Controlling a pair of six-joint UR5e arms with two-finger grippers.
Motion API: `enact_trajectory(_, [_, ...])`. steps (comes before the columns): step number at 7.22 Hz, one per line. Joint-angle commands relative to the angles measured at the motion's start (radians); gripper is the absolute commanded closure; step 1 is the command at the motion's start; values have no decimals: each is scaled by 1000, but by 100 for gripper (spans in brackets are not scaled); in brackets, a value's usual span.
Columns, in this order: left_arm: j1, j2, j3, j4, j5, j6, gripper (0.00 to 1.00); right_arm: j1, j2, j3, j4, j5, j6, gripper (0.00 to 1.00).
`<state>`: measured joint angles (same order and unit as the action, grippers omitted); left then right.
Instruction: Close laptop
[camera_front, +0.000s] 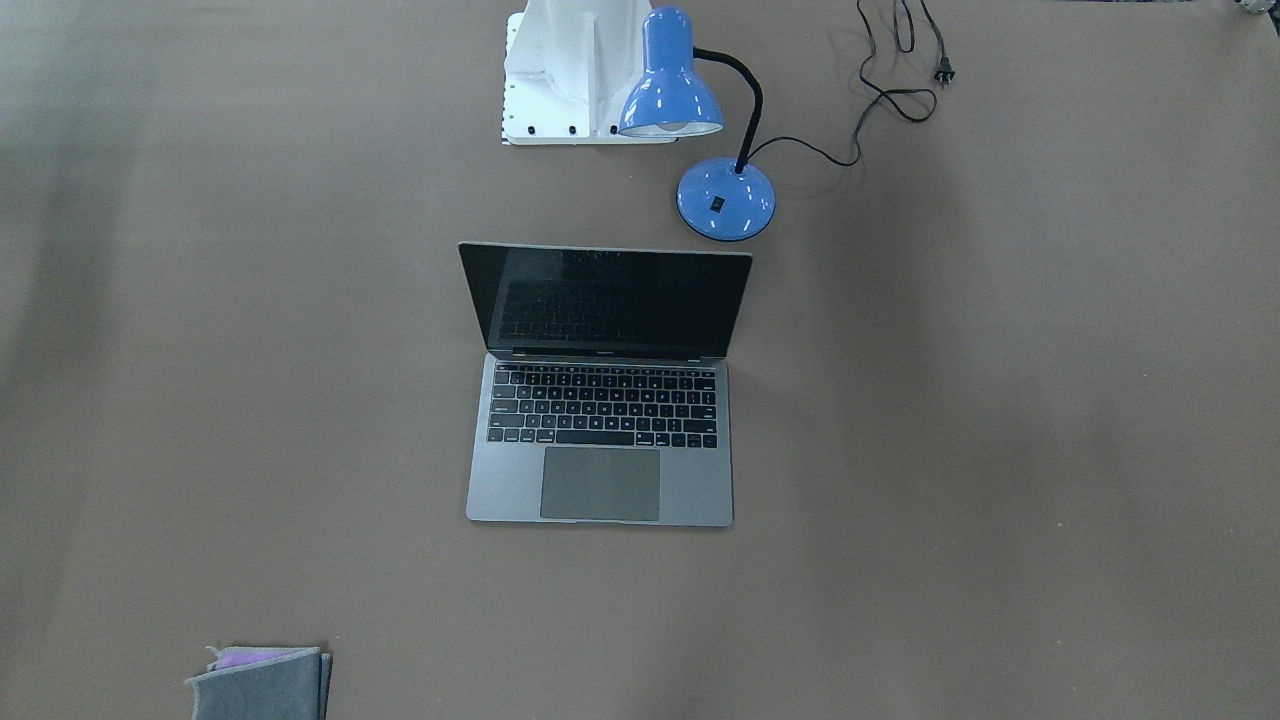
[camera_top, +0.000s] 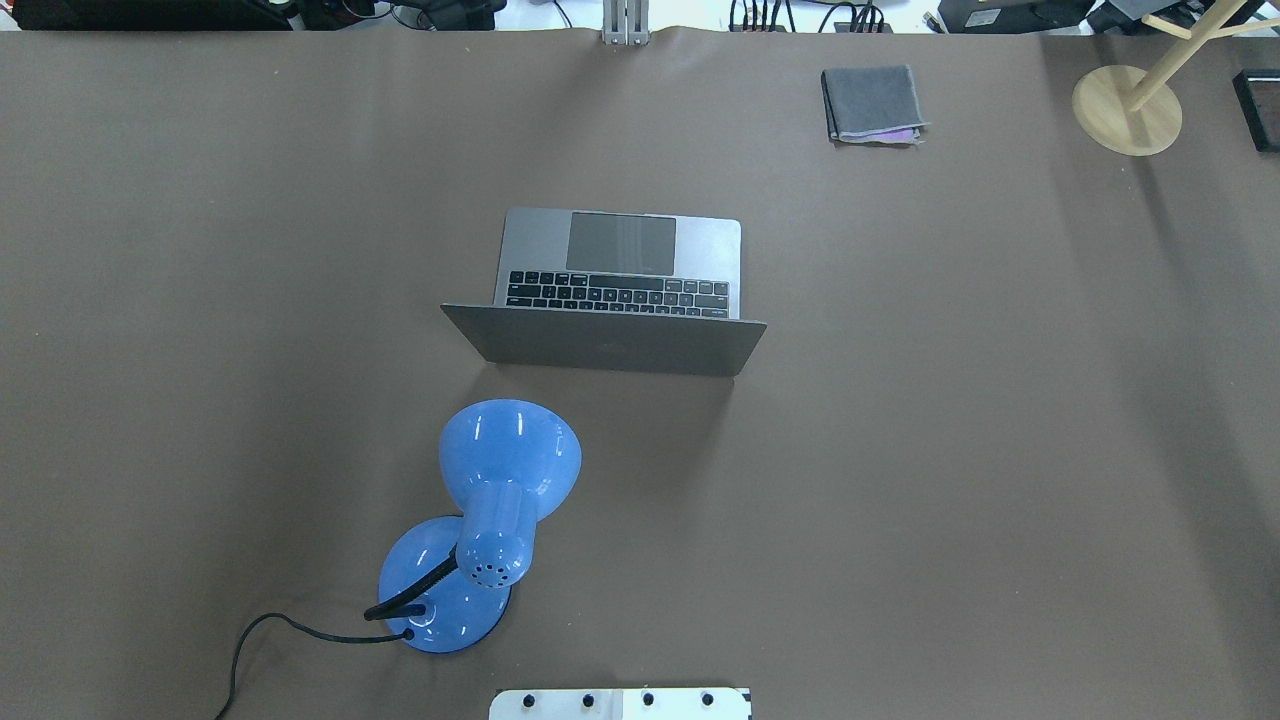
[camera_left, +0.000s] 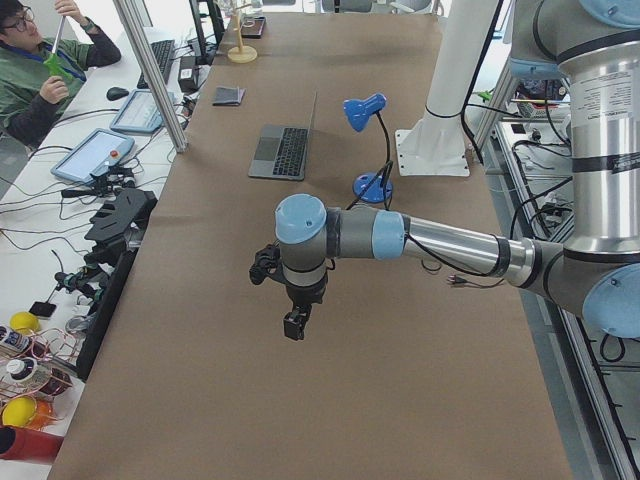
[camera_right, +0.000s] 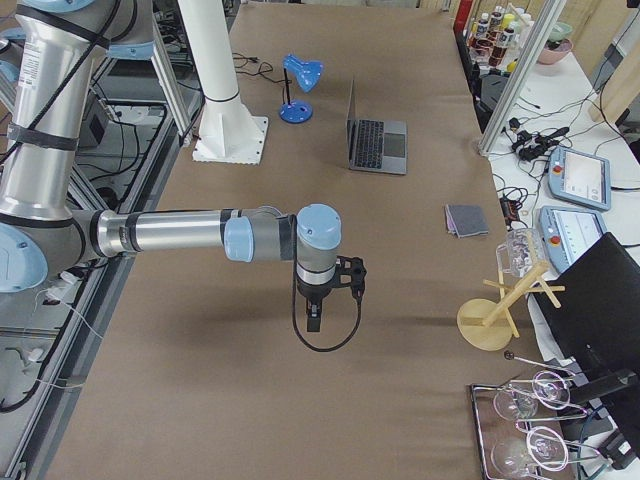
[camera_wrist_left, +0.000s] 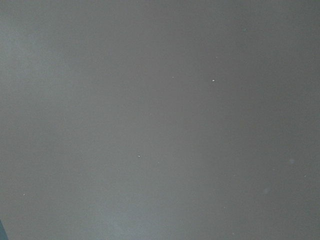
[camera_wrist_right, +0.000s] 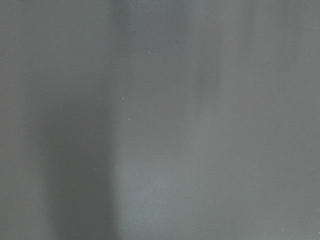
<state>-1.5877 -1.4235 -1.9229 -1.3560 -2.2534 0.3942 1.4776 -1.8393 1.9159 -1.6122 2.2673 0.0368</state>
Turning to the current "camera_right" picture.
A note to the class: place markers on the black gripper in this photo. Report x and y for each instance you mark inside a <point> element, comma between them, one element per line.
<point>313,290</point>

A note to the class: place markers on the grey laptop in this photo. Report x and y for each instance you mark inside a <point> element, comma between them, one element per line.
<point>375,146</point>

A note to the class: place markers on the wooden mug tree stand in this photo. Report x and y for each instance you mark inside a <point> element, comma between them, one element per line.
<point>488,325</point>

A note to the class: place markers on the folded grey cloth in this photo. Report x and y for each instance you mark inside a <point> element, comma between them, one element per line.
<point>465,220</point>

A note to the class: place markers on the clear glass mug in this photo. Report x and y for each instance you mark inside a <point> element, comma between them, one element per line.
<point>520,252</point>

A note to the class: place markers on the blue desk lamp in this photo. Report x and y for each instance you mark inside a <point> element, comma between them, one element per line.
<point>307,75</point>

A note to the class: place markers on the metal wine glass rack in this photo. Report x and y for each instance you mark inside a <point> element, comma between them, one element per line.
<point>517,426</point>

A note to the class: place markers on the upper wine glass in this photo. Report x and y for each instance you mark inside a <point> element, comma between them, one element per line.
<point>520,399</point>

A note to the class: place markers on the lower teach pendant tablet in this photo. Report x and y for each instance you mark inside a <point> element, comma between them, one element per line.
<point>567,233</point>

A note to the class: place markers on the teach pendant tablet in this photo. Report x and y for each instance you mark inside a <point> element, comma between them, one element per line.
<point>580,178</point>
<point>567,233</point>

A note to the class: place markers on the lower wine glass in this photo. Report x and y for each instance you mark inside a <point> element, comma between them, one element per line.
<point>532,455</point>

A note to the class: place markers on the black monitor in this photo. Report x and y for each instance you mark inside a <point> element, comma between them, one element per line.
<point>597,324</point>

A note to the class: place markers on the upper teach pendant tablet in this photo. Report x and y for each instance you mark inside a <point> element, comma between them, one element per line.
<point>580,178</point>

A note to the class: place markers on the pink bowl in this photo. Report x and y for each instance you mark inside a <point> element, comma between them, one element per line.
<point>550,56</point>

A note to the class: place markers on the green bowl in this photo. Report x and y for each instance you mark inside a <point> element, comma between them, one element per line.
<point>559,32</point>

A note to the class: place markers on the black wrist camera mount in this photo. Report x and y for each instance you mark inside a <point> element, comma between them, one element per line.
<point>350,273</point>

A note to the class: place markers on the aluminium frame post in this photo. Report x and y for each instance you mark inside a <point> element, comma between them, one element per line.
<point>533,46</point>

